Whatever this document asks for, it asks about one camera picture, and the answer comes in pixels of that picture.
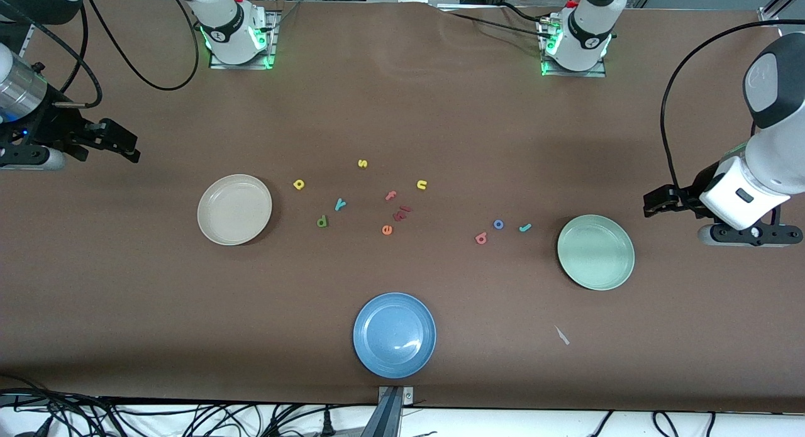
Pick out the light green plate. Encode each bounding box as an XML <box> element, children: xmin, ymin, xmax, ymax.
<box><xmin>557</xmin><ymin>214</ymin><xmax>635</xmax><ymax>291</ymax></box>

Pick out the beige brown plate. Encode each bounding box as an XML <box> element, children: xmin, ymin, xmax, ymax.
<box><xmin>197</xmin><ymin>174</ymin><xmax>273</xmax><ymax>246</ymax></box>

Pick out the brown paper table cover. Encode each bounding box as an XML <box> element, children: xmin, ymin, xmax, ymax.
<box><xmin>0</xmin><ymin>0</ymin><xmax>805</xmax><ymax>414</ymax></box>

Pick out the blue plate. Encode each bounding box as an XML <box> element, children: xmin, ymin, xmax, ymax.
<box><xmin>353</xmin><ymin>292</ymin><xmax>437</xmax><ymax>380</ymax></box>

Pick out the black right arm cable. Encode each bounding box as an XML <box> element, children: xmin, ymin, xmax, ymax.
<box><xmin>0</xmin><ymin>0</ymin><xmax>201</xmax><ymax>108</ymax></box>

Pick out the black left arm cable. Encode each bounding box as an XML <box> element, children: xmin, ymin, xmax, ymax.
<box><xmin>660</xmin><ymin>19</ymin><xmax>805</xmax><ymax>189</ymax></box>

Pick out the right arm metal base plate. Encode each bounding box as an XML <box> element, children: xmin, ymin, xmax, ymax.
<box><xmin>209</xmin><ymin>9</ymin><xmax>278</xmax><ymax>70</ymax></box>

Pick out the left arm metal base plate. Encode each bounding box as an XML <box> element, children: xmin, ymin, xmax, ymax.
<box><xmin>540</xmin><ymin>16</ymin><xmax>608</xmax><ymax>78</ymax></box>

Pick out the black cable to arm base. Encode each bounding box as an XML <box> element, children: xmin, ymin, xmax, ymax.
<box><xmin>440</xmin><ymin>2</ymin><xmax>551</xmax><ymax>36</ymax></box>

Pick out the black cable tangle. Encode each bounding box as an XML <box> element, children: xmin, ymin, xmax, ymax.
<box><xmin>0</xmin><ymin>374</ymin><xmax>378</xmax><ymax>437</ymax></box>

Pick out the aluminium bracket profile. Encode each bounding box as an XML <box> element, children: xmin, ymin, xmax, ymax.
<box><xmin>376</xmin><ymin>385</ymin><xmax>416</xmax><ymax>437</ymax></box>

